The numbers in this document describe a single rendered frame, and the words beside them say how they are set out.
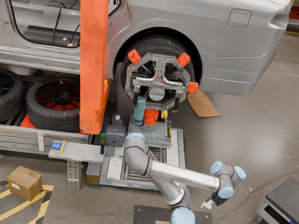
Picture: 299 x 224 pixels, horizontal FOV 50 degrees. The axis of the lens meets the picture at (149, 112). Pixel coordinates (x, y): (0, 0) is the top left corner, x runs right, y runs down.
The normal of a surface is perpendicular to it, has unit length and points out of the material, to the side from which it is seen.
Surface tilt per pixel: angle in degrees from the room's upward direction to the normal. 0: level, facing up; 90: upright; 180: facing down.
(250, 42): 90
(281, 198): 0
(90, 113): 90
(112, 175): 0
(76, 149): 0
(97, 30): 90
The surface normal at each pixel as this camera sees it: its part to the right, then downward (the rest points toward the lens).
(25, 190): -0.39, 0.53
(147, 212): 0.14, -0.78
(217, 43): -0.03, 0.62
